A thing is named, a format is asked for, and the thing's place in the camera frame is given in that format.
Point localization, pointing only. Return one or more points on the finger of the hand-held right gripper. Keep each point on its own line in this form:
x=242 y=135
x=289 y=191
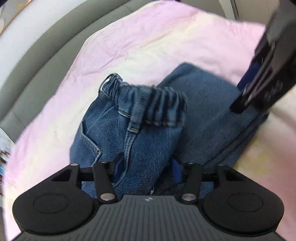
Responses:
x=275 y=85
x=251 y=74

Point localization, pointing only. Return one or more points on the red wall poster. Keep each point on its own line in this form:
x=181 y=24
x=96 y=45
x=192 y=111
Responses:
x=9 y=7

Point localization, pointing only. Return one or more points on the grey upholstered headboard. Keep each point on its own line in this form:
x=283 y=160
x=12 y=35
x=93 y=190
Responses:
x=34 y=69

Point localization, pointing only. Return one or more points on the cluttered bedside table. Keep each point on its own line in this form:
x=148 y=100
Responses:
x=4 y=160

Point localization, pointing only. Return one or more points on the blue denim pants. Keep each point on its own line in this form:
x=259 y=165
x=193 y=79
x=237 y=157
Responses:
x=150 y=139

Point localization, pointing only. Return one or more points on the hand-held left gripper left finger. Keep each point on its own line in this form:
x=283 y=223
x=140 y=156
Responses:
x=118 y=166

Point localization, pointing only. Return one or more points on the beige wardrobe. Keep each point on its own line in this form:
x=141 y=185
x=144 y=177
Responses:
x=249 y=9

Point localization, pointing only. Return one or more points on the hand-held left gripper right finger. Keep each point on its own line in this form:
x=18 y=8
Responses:
x=176 y=171

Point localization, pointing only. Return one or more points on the pink bed blanket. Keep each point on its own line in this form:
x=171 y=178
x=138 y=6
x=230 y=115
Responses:
x=150 y=41

